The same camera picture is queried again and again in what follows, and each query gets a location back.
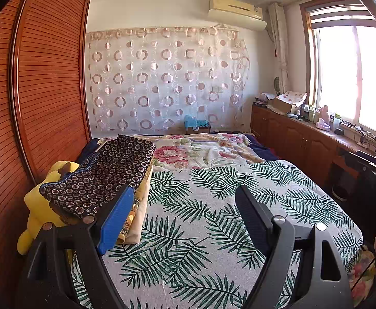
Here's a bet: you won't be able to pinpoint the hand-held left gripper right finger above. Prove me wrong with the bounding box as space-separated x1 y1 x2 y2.
235 185 353 309

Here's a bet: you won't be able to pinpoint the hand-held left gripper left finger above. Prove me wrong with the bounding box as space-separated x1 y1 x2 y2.
15 186 135 309

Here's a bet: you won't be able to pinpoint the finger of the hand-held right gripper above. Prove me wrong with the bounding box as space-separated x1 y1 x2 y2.
343 151 376 172

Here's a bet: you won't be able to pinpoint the blue patterned blanket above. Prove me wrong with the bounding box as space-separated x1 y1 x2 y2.
40 134 156 218

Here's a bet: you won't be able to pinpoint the gold patterned pillow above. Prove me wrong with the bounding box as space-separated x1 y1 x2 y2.
96 137 154 246

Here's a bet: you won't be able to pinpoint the waste bin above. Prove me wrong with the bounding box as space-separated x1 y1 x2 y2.
332 183 348 202

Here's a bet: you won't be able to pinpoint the long wooden sideboard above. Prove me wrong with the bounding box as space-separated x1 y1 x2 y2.
250 102 376 198

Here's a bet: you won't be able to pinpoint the dark cosmetic bottles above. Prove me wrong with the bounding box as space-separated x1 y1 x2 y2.
300 103 317 122

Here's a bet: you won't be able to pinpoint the floral bed sheet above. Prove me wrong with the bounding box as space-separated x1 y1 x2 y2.
98 133 274 172

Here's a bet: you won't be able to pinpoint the yellow plush toy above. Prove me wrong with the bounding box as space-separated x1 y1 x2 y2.
16 161 81 255

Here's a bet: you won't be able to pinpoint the wooden framed window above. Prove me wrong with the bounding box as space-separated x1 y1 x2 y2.
299 0 376 143

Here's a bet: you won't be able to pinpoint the floral mattress cover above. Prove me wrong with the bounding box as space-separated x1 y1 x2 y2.
346 245 376 307

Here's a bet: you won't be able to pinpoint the pink patterned wrapping paper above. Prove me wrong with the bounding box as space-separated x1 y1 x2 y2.
278 91 308 105

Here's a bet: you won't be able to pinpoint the open cardboard box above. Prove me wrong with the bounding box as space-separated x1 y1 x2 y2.
273 97 300 114

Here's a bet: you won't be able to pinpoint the blue cloth on small box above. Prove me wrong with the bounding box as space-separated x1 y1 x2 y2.
184 115 211 134

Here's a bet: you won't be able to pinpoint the pale window curtain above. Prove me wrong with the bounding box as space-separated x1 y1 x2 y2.
268 3 290 96

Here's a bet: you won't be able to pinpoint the wooden louvered wardrobe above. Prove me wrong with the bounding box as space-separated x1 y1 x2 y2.
0 0 92 297

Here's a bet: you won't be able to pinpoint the thin black cable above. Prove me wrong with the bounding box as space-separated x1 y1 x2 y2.
352 254 376 297

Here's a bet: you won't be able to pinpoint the sheer circle-patterned wall curtain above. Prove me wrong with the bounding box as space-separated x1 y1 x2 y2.
86 26 252 133

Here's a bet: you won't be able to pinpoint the wall air conditioner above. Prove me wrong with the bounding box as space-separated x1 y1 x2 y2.
207 0 268 33

